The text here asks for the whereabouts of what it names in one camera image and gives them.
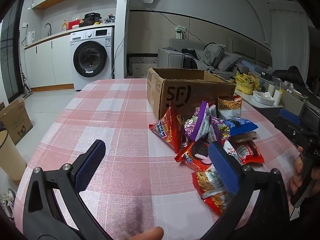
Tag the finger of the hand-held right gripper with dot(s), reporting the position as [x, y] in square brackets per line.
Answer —
[290, 116]
[285, 130]

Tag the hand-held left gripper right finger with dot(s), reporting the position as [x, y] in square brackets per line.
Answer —
[223, 167]

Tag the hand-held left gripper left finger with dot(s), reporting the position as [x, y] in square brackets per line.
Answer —
[90, 166]

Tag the red cone snack packet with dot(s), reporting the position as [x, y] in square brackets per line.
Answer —
[166, 130]

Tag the brown cardboard box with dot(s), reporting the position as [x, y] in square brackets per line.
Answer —
[175, 90]

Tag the person's right hand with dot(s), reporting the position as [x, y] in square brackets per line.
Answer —
[298, 173]

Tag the person's left hand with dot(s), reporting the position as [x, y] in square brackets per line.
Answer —
[147, 233]

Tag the noodle snack packet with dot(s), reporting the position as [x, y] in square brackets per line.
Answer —
[210, 182]
[230, 106]

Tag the white cup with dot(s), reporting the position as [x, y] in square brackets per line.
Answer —
[278, 97]

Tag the dark red snack packet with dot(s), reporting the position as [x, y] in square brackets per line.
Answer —
[250, 152]

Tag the red cookie packet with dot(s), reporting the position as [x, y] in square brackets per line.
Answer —
[195, 155]

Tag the white tray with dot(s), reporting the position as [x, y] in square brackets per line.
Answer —
[262, 98]

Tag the grey white coffee table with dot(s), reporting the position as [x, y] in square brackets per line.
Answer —
[255, 107]

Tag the purple yellow snack packet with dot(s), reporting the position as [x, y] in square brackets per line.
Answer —
[220, 130]

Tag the black jacket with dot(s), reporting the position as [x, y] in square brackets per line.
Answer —
[292, 77]

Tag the blue snack packet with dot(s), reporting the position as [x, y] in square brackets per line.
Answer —
[240, 126]

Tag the pink checked tablecloth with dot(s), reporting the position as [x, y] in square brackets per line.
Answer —
[112, 120]

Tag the yellow plastic bag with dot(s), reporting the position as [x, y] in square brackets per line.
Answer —
[246, 83]

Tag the beige bin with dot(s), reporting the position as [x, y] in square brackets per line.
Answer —
[10, 155]

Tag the grey cushion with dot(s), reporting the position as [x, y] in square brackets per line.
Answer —
[228, 61]

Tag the printed cardboard box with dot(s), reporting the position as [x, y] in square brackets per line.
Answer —
[15, 120]

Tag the stick vacuum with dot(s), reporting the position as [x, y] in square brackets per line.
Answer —
[26, 87]

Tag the grey clothes pile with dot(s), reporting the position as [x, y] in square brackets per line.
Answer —
[205, 55]

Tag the white washing machine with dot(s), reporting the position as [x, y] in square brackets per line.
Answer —
[91, 57]

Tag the white lower kitchen cabinet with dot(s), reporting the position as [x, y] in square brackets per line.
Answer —
[50, 60]

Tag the black white patterned panel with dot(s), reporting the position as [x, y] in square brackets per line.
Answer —
[142, 63]

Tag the grey sofa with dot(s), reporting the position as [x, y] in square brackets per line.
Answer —
[170, 57]

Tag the dark glass door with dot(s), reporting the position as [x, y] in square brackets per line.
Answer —
[11, 55]

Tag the white electric kettle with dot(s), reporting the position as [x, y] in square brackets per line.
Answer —
[30, 37]

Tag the red box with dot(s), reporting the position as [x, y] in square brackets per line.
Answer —
[75, 25]

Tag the yellow bottle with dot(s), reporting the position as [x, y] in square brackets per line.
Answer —
[64, 26]

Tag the kitchen faucet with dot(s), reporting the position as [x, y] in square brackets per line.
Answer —
[48, 26]

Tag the black pressure cooker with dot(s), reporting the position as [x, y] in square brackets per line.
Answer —
[92, 18]

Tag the white wall power strip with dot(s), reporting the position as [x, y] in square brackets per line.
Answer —
[179, 32]

